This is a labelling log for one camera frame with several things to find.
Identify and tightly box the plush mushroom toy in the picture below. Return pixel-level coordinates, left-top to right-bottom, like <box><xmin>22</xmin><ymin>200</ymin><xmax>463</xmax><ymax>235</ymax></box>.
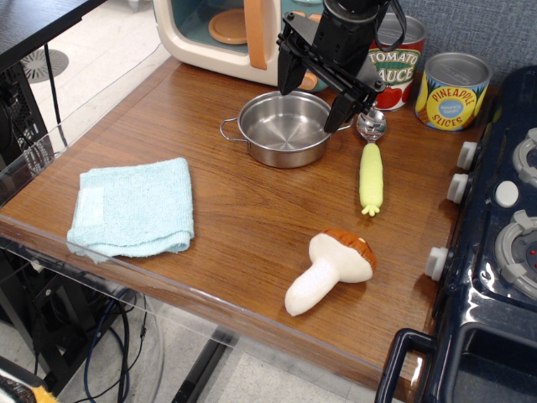
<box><xmin>284</xmin><ymin>229</ymin><xmax>377</xmax><ymax>317</ymax></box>

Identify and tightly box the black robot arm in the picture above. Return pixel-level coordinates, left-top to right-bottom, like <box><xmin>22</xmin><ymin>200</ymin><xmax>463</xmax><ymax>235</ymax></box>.
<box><xmin>277</xmin><ymin>1</ymin><xmax>388</xmax><ymax>133</ymax></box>

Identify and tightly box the tomato sauce can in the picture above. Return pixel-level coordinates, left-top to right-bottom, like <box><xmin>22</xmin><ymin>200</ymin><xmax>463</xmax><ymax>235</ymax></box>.
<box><xmin>368</xmin><ymin>16</ymin><xmax>427</xmax><ymax>111</ymax></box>

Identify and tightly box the stainless steel pot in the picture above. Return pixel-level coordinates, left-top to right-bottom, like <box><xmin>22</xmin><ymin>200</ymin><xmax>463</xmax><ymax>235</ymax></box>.
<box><xmin>219</xmin><ymin>91</ymin><xmax>331</xmax><ymax>169</ymax></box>

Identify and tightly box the blue floor cable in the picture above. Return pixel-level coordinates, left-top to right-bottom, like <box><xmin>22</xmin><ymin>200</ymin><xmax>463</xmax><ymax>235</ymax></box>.
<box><xmin>83</xmin><ymin>293</ymin><xmax>131</xmax><ymax>403</ymax></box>

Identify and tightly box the pineapple slices can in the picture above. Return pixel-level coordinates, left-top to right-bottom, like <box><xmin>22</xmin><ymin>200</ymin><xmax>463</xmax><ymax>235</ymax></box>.
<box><xmin>414</xmin><ymin>52</ymin><xmax>493</xmax><ymax>132</ymax></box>

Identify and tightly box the spoon with yellow-green handle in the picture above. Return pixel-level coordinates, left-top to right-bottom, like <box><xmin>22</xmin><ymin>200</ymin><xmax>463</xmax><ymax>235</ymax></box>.
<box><xmin>357</xmin><ymin>107</ymin><xmax>387</xmax><ymax>217</ymax></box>

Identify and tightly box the dark blue toy stove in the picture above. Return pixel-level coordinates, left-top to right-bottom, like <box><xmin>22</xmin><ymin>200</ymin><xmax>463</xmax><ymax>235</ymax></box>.
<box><xmin>376</xmin><ymin>66</ymin><xmax>536</xmax><ymax>402</ymax></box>

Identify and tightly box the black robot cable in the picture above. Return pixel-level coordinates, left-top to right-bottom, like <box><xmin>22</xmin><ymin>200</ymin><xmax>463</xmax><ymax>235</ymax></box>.
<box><xmin>373</xmin><ymin>0</ymin><xmax>408</xmax><ymax>53</ymax></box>

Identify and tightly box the light blue folded cloth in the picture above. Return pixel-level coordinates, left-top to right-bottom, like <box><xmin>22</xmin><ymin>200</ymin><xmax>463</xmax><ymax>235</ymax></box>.
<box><xmin>67</xmin><ymin>158</ymin><xmax>195</xmax><ymax>263</ymax></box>

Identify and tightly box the black desk at left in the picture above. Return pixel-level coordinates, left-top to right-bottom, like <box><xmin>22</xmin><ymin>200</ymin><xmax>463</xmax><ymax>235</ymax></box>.
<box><xmin>1</xmin><ymin>0</ymin><xmax>104</xmax><ymax>71</ymax></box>

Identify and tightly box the toy microwave oven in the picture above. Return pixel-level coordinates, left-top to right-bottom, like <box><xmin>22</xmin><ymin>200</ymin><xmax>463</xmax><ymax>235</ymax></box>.
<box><xmin>153</xmin><ymin>1</ymin><xmax>323</xmax><ymax>86</ymax></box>

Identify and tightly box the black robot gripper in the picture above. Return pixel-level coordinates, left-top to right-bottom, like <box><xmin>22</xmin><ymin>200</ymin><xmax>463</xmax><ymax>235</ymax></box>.
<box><xmin>277</xmin><ymin>8</ymin><xmax>386</xmax><ymax>133</ymax></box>

